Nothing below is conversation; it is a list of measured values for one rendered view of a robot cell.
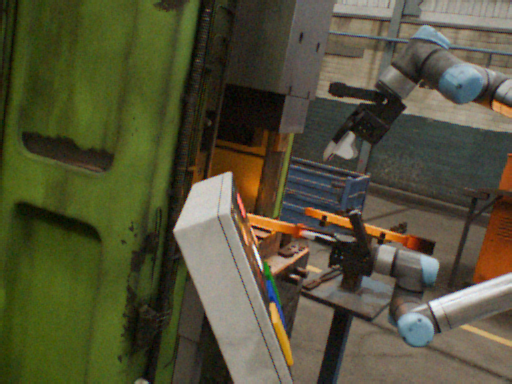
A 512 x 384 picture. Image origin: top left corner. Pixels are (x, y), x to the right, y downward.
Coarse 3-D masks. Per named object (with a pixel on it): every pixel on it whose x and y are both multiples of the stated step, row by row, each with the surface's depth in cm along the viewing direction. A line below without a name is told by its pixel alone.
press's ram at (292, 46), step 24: (264, 0) 121; (288, 0) 119; (312, 0) 127; (240, 24) 124; (264, 24) 122; (288, 24) 120; (312, 24) 132; (240, 48) 125; (264, 48) 123; (288, 48) 121; (312, 48) 137; (240, 72) 126; (264, 72) 124; (288, 72) 125; (312, 72) 142; (312, 96) 147
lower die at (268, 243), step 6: (252, 228) 146; (258, 228) 145; (264, 228) 144; (258, 234) 141; (264, 234) 142; (270, 234) 144; (276, 234) 149; (258, 240) 139; (264, 240) 140; (270, 240) 145; (276, 240) 150; (264, 246) 142; (270, 246) 147; (276, 246) 152; (264, 252) 143; (270, 252) 148; (276, 252) 154
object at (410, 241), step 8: (312, 208) 186; (320, 216) 183; (328, 216) 182; (336, 216) 181; (344, 224) 179; (368, 232) 175; (376, 232) 174; (384, 232) 173; (392, 232) 174; (392, 240) 171; (400, 240) 170; (408, 240) 168; (416, 240) 168; (424, 240) 167; (408, 248) 169; (416, 248) 169; (424, 248) 167; (432, 248) 166
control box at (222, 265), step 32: (192, 192) 93; (224, 192) 83; (192, 224) 69; (224, 224) 69; (192, 256) 70; (224, 256) 70; (256, 256) 86; (224, 288) 71; (256, 288) 72; (224, 320) 72; (256, 320) 73; (224, 352) 73; (256, 352) 74
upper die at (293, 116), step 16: (224, 96) 134; (240, 96) 132; (256, 96) 130; (272, 96) 129; (288, 96) 129; (224, 112) 134; (240, 112) 133; (256, 112) 131; (272, 112) 129; (288, 112) 132; (304, 112) 144; (272, 128) 130; (288, 128) 135
